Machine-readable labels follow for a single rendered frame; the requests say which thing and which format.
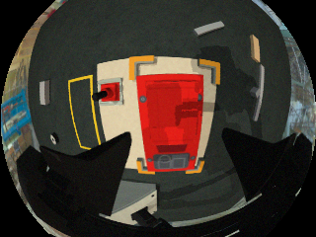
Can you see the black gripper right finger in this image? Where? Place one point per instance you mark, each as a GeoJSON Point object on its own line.
{"type": "Point", "coordinates": [255, 159]}

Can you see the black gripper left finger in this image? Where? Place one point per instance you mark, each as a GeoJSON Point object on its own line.
{"type": "Point", "coordinates": [97, 172]}

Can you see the tan rectangular block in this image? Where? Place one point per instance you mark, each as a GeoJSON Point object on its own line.
{"type": "Point", "coordinates": [255, 48]}

